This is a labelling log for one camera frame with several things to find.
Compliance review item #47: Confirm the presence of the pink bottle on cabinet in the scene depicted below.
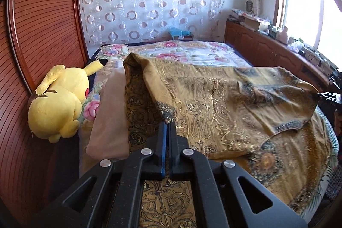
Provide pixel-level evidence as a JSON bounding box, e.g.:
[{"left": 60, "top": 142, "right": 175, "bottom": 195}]
[{"left": 279, "top": 26, "right": 289, "bottom": 45}]

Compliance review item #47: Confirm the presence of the long wooden side cabinet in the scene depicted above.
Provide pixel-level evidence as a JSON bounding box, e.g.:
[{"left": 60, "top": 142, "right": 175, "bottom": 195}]
[{"left": 224, "top": 20, "right": 337, "bottom": 92}]

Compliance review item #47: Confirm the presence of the palm-leaf print bedsheet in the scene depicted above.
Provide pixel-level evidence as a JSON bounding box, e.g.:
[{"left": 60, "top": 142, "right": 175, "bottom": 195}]
[{"left": 300, "top": 107, "right": 339, "bottom": 223}]

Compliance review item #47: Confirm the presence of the gold patterned garment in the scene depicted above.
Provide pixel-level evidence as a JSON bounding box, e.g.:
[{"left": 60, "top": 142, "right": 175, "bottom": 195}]
[{"left": 123, "top": 53, "right": 331, "bottom": 215}]

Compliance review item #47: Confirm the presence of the red-brown slatted wardrobe door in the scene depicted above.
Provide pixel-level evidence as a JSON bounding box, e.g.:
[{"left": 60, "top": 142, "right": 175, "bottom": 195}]
[{"left": 1, "top": 0, "right": 89, "bottom": 227}]

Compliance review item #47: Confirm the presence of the yellow Pikachu plush toy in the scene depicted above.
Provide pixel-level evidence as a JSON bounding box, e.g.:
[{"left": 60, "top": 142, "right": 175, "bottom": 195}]
[{"left": 28, "top": 58, "right": 108, "bottom": 144}]

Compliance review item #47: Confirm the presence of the cardboard box on cabinet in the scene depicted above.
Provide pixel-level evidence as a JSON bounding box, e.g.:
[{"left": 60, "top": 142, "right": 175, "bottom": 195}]
[{"left": 240, "top": 16, "right": 271, "bottom": 31}]

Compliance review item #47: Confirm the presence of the folded beige cloth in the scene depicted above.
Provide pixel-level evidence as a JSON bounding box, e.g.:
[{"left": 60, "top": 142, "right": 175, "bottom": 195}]
[{"left": 86, "top": 68, "right": 129, "bottom": 160}]

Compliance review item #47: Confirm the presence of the floral bed quilt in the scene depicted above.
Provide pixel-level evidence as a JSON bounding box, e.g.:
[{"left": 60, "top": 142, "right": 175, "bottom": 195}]
[{"left": 79, "top": 40, "right": 251, "bottom": 126}]

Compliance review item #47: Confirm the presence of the blue item behind bed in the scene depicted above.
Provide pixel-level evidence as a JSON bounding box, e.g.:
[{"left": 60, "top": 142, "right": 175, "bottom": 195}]
[{"left": 168, "top": 27, "right": 194, "bottom": 41}]

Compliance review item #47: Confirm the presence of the window with wooden frame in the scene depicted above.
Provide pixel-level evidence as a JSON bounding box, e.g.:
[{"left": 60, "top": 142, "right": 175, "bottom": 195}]
[{"left": 274, "top": 0, "right": 341, "bottom": 68}]

